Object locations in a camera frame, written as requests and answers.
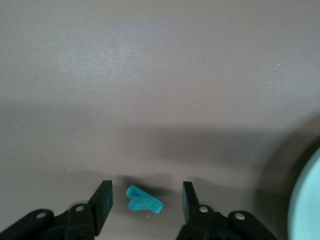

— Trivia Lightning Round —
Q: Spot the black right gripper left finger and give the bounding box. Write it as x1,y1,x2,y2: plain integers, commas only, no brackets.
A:
0,180,113,240

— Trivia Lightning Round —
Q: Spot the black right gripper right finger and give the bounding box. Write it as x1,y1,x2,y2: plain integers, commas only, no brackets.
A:
176,181,278,240

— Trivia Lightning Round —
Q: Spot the teal foam letter y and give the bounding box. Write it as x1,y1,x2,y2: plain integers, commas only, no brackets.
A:
125,184,164,214

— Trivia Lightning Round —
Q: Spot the pale green plate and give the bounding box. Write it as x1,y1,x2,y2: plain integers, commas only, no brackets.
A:
287,147,320,240

